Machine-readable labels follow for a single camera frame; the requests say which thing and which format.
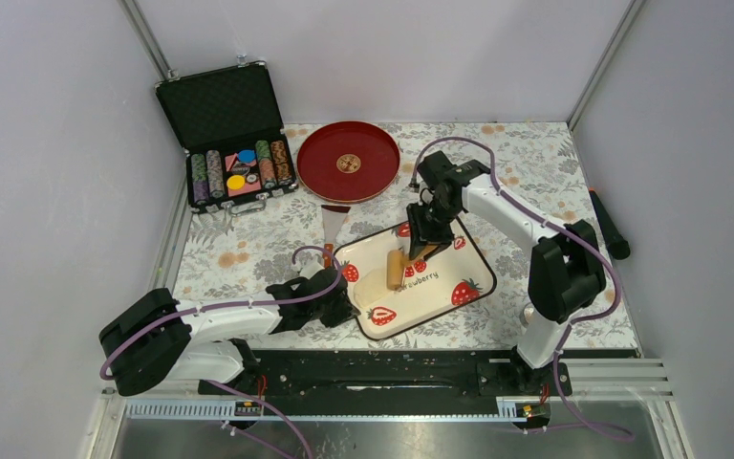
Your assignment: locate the floral patterned tablecloth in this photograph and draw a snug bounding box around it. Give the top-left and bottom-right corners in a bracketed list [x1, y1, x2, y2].
[169, 121, 640, 352]

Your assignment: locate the black poker chip case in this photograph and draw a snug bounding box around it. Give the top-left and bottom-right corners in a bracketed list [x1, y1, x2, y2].
[154, 60, 298, 214]

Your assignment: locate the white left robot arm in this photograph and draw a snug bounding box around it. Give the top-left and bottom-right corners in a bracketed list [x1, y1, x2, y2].
[98, 268, 357, 397]

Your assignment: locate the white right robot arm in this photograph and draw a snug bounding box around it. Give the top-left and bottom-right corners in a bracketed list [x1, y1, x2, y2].
[406, 151, 606, 394]

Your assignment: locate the wooden dough roller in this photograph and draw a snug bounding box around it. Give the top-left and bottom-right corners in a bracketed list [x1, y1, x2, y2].
[385, 249, 423, 292]

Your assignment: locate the round red lacquer tray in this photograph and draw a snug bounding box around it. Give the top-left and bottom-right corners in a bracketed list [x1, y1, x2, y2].
[295, 121, 401, 204]

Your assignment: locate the square strawberry ceramic plate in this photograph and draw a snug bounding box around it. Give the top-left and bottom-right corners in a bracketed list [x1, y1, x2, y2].
[335, 219, 497, 341]

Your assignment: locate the silver tape roll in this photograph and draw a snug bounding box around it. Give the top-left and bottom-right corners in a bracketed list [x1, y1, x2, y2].
[521, 305, 535, 326]

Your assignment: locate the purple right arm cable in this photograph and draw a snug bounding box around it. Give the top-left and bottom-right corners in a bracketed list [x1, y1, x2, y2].
[409, 136, 636, 443]

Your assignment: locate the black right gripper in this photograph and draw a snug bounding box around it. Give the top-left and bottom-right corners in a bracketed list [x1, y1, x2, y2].
[409, 199, 463, 262]

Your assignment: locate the slotted grey cable duct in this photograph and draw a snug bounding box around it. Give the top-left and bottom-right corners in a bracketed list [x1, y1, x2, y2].
[124, 397, 550, 423]

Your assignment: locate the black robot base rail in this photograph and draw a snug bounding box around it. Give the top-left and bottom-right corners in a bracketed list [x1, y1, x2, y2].
[233, 350, 572, 407]

